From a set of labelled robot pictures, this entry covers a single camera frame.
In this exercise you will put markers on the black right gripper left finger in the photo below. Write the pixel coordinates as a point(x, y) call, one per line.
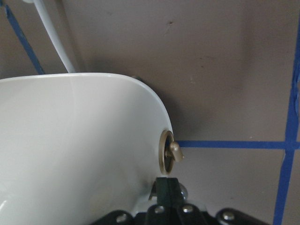
point(157, 214)

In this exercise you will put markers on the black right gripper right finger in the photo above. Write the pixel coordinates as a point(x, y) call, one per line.
point(189, 214)

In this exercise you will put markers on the cream white toaster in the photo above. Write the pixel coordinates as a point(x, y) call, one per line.
point(74, 147)

